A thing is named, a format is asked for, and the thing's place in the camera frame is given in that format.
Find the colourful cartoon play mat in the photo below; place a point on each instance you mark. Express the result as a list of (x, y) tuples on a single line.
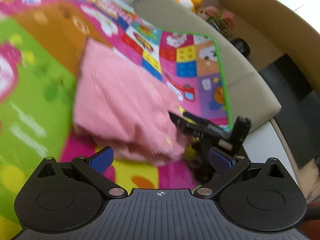
[(41, 47)]

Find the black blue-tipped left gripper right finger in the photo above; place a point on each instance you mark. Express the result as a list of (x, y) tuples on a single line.
[(260, 197)]

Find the pink ribbed knit sweater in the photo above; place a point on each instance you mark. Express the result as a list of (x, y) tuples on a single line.
[(121, 105)]

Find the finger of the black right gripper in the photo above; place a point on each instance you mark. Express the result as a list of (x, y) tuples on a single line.
[(196, 126)]

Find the potted pink flowers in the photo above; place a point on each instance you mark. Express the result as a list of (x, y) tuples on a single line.
[(222, 23)]

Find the black round object on shelf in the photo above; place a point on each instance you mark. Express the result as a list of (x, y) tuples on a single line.
[(242, 46)]

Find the pink plush toy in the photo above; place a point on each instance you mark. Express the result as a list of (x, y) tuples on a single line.
[(206, 12)]

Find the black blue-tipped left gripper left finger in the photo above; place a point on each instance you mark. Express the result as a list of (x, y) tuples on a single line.
[(59, 197)]

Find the beige sofa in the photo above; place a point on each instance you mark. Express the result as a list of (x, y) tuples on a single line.
[(249, 95)]

